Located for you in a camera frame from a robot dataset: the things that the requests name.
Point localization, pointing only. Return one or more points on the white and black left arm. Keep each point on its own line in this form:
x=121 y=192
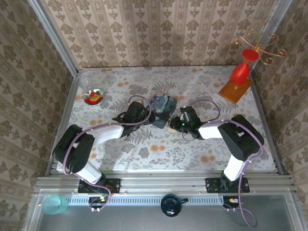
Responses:
x=108 y=132

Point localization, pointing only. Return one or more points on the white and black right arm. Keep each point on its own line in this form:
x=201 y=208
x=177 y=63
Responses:
x=235 y=168

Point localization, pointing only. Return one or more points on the floral tablecloth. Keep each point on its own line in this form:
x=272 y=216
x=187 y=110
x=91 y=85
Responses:
x=168 y=149

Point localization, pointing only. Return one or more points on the dark case with painting print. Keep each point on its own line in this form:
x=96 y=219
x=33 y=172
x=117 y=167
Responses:
x=163 y=103

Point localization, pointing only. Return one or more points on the leaf patterned bowl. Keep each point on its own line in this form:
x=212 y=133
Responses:
x=101 y=95

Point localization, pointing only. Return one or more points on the red and yellow toy food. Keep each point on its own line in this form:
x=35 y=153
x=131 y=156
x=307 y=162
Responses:
x=92 y=98

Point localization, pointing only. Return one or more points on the orange wooden block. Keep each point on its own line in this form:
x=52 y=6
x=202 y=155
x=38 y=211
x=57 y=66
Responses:
x=234 y=92

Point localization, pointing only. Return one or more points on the clear drinking glass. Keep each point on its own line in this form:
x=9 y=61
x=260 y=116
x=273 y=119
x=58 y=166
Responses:
x=87 y=83

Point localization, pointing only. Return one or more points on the dark blue mug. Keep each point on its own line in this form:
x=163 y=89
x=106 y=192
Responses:
x=170 y=204

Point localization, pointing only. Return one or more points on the red goblet shaped vase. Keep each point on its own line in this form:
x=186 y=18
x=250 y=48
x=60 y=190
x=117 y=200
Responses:
x=240 y=72

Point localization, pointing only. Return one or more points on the teal plastic cup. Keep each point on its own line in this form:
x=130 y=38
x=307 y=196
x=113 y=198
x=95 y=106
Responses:
x=54 y=204

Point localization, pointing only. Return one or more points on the aluminium frame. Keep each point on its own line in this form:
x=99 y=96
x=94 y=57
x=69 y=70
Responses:
x=156 y=185

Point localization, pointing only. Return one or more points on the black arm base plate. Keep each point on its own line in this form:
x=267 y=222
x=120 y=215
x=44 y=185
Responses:
x=211 y=185
x=115 y=185

